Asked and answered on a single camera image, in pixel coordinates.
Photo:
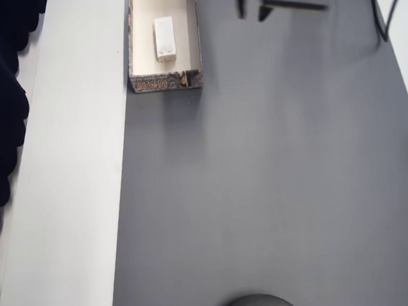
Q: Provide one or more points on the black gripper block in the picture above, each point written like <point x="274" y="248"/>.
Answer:
<point x="263" y="6"/>

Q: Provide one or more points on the small white block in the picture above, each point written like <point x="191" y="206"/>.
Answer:
<point x="164" y="36"/>

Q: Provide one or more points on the patterned open cardboard box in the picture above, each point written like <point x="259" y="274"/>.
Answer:
<point x="182" y="42"/>

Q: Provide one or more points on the grey table mat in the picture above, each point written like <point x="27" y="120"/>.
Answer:
<point x="261" y="173"/>

